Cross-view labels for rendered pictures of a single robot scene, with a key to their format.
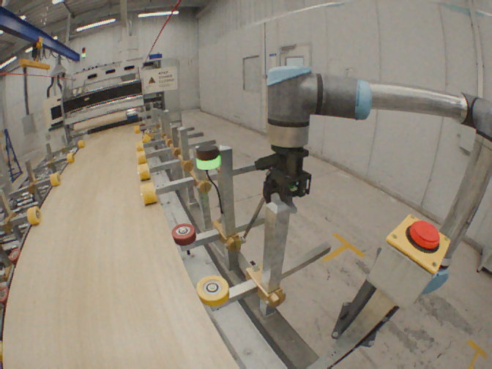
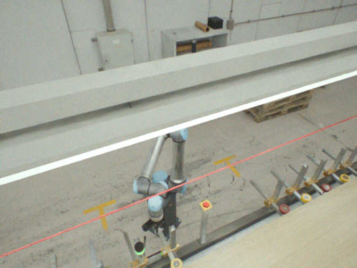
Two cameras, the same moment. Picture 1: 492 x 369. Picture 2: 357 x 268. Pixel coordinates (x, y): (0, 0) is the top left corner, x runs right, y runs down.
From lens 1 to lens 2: 1.62 m
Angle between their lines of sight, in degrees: 71
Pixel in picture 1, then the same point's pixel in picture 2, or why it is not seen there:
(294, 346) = (190, 247)
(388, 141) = not seen: hidden behind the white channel
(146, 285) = not seen: outside the picture
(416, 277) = (210, 209)
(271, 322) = (178, 254)
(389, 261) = (206, 211)
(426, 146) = not seen: hidden behind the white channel
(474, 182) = (180, 156)
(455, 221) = (179, 168)
